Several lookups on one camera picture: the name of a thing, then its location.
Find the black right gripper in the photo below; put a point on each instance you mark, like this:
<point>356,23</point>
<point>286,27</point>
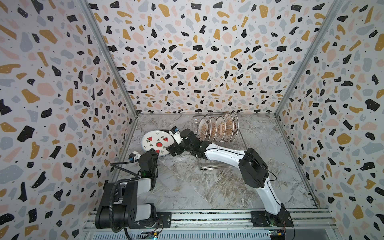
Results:
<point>175,147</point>

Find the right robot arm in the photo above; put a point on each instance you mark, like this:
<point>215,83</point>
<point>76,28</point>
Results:
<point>253,169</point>

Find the orange sunburst plate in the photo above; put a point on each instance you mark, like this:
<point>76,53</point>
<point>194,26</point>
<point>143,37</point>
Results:
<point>204,128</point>

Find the patterned plate in rack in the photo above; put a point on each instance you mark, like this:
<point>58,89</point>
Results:
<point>229,127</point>

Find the aluminium corner post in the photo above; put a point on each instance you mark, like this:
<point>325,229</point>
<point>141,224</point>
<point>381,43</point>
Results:
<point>334,9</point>
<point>84,5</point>

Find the white plate red rim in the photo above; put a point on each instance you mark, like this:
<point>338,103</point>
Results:
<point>213,129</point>

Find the aluminium corner post right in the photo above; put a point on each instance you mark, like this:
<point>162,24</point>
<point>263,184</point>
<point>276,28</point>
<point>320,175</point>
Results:
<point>334,9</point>

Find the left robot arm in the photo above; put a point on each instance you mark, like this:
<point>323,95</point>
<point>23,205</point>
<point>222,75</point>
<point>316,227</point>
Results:
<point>119,207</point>

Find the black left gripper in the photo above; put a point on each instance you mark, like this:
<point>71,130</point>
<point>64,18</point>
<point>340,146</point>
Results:
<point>151,155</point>

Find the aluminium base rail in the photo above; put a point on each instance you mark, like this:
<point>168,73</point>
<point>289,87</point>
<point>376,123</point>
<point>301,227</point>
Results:
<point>299,224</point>

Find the watermelon pattern plate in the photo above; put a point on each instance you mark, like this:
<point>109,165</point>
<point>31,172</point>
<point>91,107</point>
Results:
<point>157,140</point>

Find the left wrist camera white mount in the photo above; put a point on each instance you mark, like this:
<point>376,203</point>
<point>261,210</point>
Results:
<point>134,157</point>

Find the patterned plate rack rear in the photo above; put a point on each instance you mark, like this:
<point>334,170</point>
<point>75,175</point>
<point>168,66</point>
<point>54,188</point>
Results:
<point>235,126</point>

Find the aluminium corner post left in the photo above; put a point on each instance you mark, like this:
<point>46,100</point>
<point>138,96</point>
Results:
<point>84,5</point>

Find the wire dish rack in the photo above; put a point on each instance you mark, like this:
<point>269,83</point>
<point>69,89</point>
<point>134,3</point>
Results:
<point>222,154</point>

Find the white plate red characters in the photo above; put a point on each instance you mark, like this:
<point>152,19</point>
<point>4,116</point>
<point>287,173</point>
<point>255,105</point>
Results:
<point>221,129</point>

